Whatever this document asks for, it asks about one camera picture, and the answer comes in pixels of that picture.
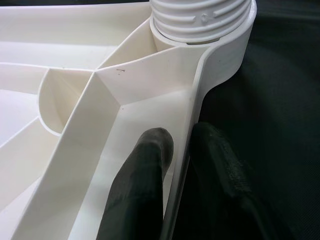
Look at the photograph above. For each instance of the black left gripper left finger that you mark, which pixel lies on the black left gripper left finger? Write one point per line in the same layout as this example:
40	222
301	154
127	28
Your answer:
140	180

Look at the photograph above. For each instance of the white tapered plastic table leg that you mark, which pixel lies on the white tapered plastic table leg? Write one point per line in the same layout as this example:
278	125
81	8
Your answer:
200	20

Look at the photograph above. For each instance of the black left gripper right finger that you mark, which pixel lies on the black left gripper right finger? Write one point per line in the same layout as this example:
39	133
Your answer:
212	187

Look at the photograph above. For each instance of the white plastic table top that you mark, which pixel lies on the white plastic table top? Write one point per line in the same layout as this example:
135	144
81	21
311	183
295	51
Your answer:
87	100

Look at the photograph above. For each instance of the black table cloth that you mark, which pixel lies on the black table cloth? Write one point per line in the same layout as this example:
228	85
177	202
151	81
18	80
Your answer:
280	100

